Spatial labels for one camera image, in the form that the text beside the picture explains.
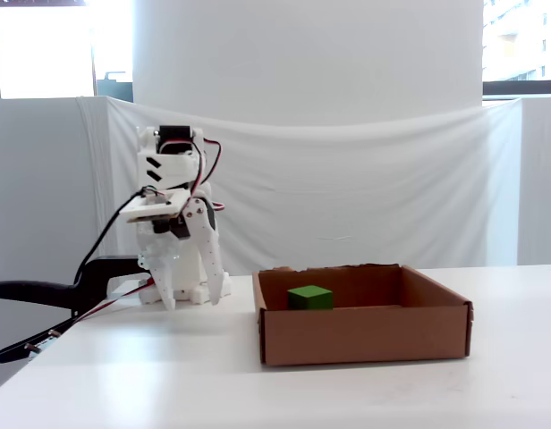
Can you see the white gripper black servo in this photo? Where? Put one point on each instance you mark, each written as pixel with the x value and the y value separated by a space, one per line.
pixel 196 220

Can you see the green cube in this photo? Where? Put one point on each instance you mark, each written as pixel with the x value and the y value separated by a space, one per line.
pixel 309 297

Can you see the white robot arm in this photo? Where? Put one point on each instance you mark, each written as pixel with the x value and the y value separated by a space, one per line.
pixel 168 167

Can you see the brown cardboard box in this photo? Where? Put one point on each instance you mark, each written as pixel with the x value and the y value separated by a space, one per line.
pixel 365 335

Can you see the black clamp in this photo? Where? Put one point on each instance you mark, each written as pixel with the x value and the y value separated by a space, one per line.
pixel 92 277

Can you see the white partition panel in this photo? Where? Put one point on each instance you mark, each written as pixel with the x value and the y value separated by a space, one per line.
pixel 541 179
pixel 34 187

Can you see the white cloth backdrop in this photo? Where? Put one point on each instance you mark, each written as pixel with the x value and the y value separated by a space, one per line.
pixel 347 179

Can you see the black bar with metal pins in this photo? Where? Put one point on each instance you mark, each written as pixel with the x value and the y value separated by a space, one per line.
pixel 16 350

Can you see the white round column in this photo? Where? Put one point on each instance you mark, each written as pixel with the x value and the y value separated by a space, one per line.
pixel 302 53

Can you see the glass window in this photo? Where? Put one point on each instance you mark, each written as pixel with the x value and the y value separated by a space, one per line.
pixel 521 40
pixel 43 49

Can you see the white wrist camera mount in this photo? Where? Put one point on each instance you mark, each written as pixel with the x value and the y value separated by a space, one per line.
pixel 155 206

